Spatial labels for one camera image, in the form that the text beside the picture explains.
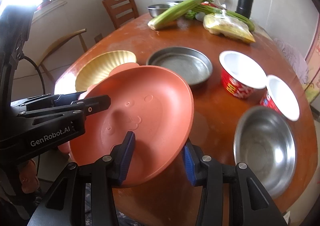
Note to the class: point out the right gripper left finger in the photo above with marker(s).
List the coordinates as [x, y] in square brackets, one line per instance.
[64, 203]

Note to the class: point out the shallow steel pan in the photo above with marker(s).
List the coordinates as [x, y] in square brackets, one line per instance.
[193, 66]

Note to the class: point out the person's hand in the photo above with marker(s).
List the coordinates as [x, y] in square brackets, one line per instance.
[28, 176]

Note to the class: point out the large steel bowl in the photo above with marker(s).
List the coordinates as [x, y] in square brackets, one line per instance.
[264, 141]

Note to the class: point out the celery bunch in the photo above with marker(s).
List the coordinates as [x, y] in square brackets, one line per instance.
[173, 13]
[207, 9]

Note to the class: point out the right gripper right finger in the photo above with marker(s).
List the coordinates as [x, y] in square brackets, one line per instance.
[249, 201]

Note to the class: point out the curved wooden armchair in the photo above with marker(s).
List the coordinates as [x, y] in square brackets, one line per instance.
[52, 48]

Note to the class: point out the red instant noodle bowl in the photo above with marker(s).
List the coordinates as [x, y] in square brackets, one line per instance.
[240, 74]

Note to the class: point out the terracotta plastic plate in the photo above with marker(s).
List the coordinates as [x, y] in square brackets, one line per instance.
[153, 102]

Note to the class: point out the black thermos flask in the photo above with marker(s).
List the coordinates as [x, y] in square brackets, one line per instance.
[244, 8]

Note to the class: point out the brown wooden chair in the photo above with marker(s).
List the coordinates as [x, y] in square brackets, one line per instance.
[121, 11]

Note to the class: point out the pink cloth on chair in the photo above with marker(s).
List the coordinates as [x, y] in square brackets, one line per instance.
[295, 59]

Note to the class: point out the yellow scalloped plate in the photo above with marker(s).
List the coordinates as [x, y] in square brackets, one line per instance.
[100, 67]

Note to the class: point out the small steel bowl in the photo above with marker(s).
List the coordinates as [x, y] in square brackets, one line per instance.
[157, 9]

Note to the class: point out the pink cartoon folding screen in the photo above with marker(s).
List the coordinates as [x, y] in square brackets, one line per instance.
[311, 86]

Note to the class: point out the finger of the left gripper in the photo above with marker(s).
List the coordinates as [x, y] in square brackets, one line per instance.
[45, 101]
[80, 108]

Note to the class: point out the yellow noodle bag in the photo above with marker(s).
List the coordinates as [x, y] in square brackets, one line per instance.
[230, 27]

